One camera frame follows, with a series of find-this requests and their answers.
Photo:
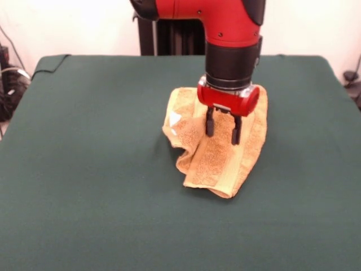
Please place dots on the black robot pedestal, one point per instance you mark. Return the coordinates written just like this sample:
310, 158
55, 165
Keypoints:
175, 39

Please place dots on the tan terry towel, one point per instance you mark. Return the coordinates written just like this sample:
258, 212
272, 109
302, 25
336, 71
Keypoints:
220, 158

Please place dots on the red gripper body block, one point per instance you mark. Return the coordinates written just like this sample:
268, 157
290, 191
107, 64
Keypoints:
225, 100

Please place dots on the black small device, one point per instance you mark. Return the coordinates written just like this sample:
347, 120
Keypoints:
3, 53

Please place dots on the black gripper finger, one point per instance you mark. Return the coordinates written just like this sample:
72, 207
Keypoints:
210, 121
236, 130

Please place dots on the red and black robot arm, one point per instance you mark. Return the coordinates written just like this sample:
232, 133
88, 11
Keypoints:
225, 34

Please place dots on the dark green table cloth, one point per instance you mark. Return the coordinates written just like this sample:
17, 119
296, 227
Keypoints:
84, 183

